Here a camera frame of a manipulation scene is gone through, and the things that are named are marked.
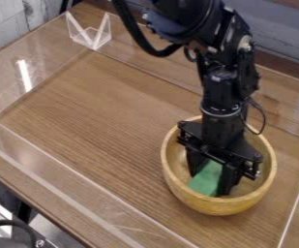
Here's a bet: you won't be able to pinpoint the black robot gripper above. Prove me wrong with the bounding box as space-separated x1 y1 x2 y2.
177 110 262 196

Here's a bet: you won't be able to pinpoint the green rectangular block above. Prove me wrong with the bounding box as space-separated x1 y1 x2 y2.
188 160 222 197

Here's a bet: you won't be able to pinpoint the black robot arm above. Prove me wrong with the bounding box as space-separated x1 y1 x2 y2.
110 0 262 196

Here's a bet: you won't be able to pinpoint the brown wooden bowl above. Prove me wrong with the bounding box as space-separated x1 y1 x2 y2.
160 126 277 216

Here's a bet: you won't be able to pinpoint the clear acrylic tray walls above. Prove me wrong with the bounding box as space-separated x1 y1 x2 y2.
0 18 299 248

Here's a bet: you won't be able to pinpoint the black metal table bracket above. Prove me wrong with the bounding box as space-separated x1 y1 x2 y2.
12 200 58 248

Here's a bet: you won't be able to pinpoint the clear acrylic corner bracket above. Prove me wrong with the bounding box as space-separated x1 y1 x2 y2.
64 12 110 50

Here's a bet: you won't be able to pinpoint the black cable bottom left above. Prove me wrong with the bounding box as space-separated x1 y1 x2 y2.
0 219 38 248

